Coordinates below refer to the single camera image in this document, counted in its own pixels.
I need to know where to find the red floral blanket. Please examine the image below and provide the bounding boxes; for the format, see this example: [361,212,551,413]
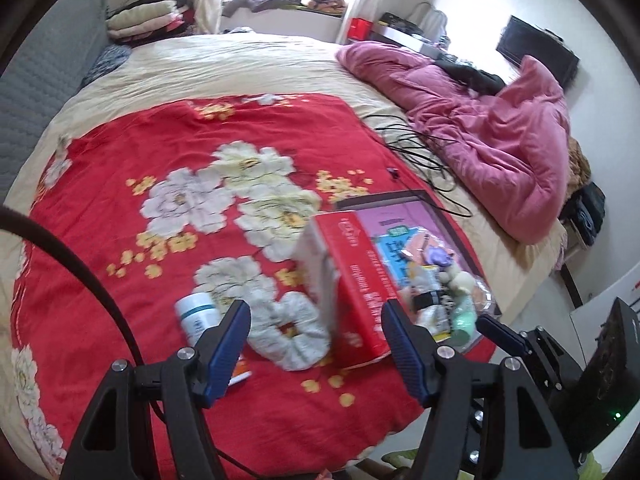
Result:
[10,92,493,478]

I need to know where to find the large black bag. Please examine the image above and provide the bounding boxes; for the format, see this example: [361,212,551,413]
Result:
[557,182,608,248]

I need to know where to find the purple plush toy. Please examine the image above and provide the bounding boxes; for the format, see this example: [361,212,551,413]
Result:
[429,246,458,270]

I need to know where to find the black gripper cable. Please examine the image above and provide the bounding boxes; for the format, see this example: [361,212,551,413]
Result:
[0,204,261,480]

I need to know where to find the white plastic bottle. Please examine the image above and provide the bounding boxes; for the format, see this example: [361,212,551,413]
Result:
[174,292,221,346]

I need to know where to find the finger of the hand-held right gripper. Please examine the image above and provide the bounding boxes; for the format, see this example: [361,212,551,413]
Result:
[476,314,556,358]
[522,347,585,408]

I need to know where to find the black handbag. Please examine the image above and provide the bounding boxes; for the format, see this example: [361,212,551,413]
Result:
[380,11,426,33]

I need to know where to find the coiled black cable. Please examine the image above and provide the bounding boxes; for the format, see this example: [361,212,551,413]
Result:
[362,114,473,218]

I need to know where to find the grey clothes heap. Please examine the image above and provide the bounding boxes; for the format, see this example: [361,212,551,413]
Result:
[222,0,303,16]

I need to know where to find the stack of folded clothes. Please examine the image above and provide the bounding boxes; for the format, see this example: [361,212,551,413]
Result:
[106,0,196,43]

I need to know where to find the white floral scrunchie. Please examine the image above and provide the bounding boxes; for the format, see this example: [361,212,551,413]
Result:
[245,290,333,372]

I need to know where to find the white bag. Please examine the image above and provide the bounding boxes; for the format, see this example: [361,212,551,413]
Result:
[410,2,451,43]

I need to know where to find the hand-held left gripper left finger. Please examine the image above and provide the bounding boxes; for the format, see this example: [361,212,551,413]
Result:
[60,300,252,480]

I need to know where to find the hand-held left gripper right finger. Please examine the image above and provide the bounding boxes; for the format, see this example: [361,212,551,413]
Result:
[382,299,571,480]

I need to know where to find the brown fuzzy clothes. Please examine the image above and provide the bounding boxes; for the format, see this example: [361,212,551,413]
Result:
[567,137,593,193]

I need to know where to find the colourful patterned cloth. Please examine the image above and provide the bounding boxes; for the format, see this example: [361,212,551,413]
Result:
[306,0,348,15]

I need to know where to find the clear plastic bag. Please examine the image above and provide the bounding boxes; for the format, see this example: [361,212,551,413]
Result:
[470,275,501,321]

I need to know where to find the cream bedsheet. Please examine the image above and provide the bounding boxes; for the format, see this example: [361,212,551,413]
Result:
[0,32,568,480]

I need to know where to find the pink quilt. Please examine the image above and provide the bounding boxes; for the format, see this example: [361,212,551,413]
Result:
[336,41,572,245]

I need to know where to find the black television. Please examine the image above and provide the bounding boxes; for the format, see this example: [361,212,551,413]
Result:
[496,15,581,88]

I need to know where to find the white desk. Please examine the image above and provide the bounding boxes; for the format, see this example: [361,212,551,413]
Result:
[372,22,451,58]

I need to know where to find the red cardboard box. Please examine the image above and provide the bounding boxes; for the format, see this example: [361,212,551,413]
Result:
[291,210,401,372]

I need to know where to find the grey quilted headboard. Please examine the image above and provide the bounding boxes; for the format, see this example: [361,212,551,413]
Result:
[0,0,108,201]

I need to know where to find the green cloth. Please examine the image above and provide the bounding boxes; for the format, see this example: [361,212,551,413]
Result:
[380,450,416,471]

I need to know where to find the black garment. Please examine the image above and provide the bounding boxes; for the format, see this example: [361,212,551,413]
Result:
[432,59,508,96]

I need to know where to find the dark shallow box tray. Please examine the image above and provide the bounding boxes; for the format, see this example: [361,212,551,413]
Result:
[331,187,502,356]

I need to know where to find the blue patterned cloth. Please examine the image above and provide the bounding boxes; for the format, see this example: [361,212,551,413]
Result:
[82,42,133,86]

